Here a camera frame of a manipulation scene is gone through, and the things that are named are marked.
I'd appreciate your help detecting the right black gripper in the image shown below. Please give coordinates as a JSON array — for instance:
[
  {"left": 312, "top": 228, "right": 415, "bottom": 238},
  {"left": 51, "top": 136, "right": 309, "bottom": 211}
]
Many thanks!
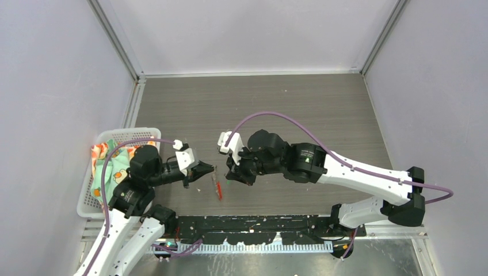
[{"left": 226, "top": 143, "right": 284, "bottom": 185}]

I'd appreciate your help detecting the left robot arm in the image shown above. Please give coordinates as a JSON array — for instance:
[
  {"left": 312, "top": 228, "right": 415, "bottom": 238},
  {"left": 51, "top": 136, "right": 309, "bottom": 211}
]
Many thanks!
[{"left": 76, "top": 140, "right": 215, "bottom": 275}]

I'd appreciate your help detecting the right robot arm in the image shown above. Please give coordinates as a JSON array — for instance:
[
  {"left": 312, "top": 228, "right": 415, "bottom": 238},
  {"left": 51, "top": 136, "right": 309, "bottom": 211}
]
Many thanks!
[{"left": 218, "top": 129, "right": 425, "bottom": 236}]

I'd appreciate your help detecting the colourful patterned cloth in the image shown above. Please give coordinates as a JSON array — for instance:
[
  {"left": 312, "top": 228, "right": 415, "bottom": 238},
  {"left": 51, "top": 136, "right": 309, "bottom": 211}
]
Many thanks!
[{"left": 90, "top": 139, "right": 156, "bottom": 205}]

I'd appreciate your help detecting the white plastic basket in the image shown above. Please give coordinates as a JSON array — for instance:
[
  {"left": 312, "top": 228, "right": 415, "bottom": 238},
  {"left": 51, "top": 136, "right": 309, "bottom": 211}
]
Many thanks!
[{"left": 77, "top": 127, "right": 161, "bottom": 219}]

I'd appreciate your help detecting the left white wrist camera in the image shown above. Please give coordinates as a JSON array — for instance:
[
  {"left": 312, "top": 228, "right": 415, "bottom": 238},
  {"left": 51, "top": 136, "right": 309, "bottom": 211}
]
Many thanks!
[{"left": 173, "top": 140, "right": 199, "bottom": 176}]

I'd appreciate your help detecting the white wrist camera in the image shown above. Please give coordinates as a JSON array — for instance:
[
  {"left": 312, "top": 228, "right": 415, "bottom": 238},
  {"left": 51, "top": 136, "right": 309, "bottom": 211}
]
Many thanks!
[
  {"left": 173, "top": 140, "right": 199, "bottom": 176},
  {"left": 217, "top": 131, "right": 243, "bottom": 166}
]

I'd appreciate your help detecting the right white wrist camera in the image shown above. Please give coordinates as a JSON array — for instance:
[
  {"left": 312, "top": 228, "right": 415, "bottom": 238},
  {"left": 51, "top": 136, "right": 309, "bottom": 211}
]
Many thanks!
[{"left": 217, "top": 131, "right": 243, "bottom": 166}]

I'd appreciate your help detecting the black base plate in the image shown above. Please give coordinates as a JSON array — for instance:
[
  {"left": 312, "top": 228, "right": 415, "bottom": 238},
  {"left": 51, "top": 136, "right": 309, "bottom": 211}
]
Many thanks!
[{"left": 162, "top": 214, "right": 354, "bottom": 245}]

